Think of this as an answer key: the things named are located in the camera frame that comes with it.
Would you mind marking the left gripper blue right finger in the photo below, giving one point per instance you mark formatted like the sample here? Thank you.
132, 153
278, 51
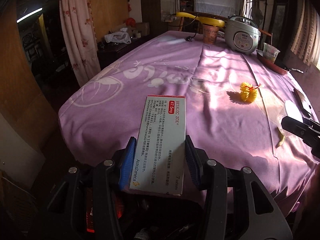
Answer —
194, 158

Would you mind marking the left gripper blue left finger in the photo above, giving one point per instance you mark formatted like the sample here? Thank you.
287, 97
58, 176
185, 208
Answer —
127, 163

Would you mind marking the yellow vegetable scrap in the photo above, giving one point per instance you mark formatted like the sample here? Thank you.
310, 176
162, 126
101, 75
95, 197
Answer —
281, 136

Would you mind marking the yellow foam fruit net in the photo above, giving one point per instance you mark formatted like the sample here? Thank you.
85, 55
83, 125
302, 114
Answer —
248, 92

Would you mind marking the red frying pan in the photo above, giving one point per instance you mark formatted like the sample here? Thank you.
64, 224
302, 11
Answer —
277, 67

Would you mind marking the white plastic bag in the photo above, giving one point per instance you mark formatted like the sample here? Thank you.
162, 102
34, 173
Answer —
121, 36

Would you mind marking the green instant noodle cup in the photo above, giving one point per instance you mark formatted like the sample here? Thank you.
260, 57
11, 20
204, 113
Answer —
270, 52

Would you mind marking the window curtain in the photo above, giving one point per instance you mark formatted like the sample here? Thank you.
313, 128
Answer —
306, 42

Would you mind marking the floral white curtain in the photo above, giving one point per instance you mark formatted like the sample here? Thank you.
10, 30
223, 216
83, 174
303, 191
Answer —
80, 40

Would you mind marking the brown instant noodle cup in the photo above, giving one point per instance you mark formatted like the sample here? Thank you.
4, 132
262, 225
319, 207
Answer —
210, 34

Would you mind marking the mint green rice cooker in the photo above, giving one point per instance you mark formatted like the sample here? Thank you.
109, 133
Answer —
242, 34

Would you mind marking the white medicine box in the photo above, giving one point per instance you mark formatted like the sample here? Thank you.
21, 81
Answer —
158, 165

